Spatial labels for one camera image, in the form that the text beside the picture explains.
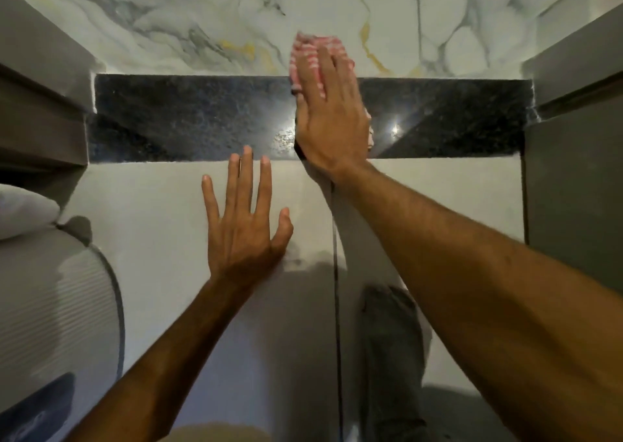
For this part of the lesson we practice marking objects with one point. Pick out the person's left hand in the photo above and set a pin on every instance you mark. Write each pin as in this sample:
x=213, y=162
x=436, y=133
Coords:
x=243, y=242

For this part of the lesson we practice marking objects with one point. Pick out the person's right hand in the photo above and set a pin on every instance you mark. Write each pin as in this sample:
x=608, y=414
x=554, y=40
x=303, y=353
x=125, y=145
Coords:
x=331, y=125

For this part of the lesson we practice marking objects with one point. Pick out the pink checked cleaning cloth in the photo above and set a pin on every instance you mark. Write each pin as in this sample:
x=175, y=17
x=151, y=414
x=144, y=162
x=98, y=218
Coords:
x=306, y=47

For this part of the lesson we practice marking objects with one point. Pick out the person's left forearm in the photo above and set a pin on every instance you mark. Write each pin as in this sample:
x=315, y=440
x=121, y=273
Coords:
x=165, y=368

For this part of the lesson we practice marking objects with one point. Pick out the person's right forearm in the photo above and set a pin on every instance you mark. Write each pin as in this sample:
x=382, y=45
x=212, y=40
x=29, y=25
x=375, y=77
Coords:
x=486, y=300

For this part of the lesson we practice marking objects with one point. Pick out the beige trousers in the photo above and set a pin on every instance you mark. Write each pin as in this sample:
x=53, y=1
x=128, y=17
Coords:
x=219, y=434

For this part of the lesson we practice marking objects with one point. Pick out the grey ribbed mattress edge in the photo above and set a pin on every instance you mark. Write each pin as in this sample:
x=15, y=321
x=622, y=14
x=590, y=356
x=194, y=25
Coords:
x=53, y=310

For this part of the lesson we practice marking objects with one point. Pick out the white fluffy towel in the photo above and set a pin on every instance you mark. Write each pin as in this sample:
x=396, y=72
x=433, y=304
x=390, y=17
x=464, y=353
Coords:
x=24, y=210

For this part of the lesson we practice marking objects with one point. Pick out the grey door frame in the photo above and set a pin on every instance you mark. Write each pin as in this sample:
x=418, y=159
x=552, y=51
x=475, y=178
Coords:
x=39, y=91
x=574, y=164

